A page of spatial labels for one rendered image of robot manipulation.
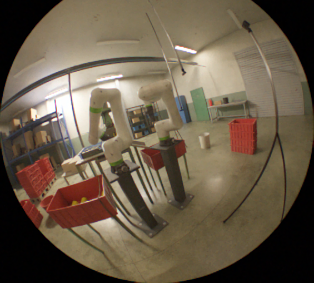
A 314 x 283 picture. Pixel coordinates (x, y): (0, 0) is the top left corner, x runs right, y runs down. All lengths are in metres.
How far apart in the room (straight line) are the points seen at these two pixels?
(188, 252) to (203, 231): 0.29
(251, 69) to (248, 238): 5.38
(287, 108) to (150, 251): 5.85
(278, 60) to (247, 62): 1.60
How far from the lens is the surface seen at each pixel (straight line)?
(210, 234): 1.34
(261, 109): 5.50
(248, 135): 2.31
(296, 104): 5.71
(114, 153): 0.77
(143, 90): 0.80
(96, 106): 0.80
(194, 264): 1.27
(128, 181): 0.89
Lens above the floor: 1.26
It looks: 7 degrees down
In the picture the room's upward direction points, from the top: 16 degrees counter-clockwise
